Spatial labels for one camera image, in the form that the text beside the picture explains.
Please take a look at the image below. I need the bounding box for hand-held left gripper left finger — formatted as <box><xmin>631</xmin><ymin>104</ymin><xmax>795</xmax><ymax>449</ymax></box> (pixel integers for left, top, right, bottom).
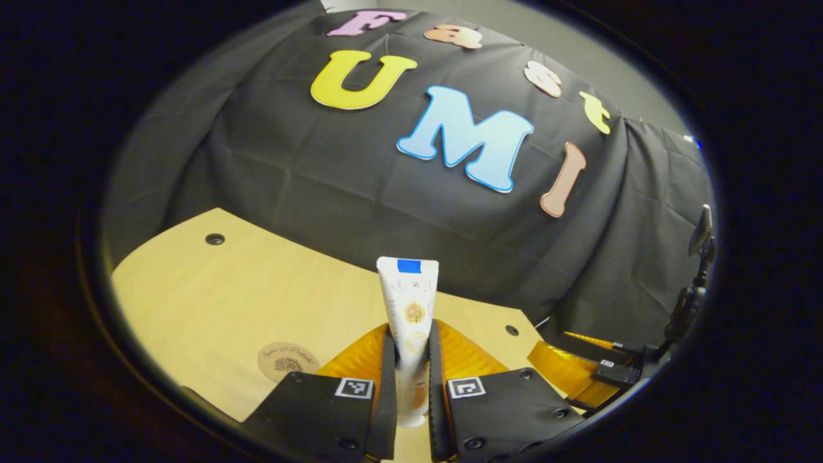
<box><xmin>244</xmin><ymin>322</ymin><xmax>398</xmax><ymax>462</ymax></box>

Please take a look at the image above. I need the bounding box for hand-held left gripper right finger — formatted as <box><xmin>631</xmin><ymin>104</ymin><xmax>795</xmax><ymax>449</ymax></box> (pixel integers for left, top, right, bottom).
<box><xmin>428</xmin><ymin>320</ymin><xmax>586</xmax><ymax>462</ymax></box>

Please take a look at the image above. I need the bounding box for round cork coaster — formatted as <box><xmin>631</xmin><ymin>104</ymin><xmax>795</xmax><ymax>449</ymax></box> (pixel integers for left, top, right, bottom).
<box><xmin>257</xmin><ymin>341</ymin><xmax>321</xmax><ymax>384</ymax></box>

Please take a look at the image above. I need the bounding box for white toothpaste tube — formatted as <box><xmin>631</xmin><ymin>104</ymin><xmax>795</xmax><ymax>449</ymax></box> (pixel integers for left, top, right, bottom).
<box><xmin>376</xmin><ymin>257</ymin><xmax>440</xmax><ymax>428</ymax></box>

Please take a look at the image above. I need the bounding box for black backdrop cloth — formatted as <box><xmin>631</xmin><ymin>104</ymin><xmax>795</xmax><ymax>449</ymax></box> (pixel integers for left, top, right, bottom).
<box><xmin>103</xmin><ymin>6</ymin><xmax>714</xmax><ymax>353</ymax></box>

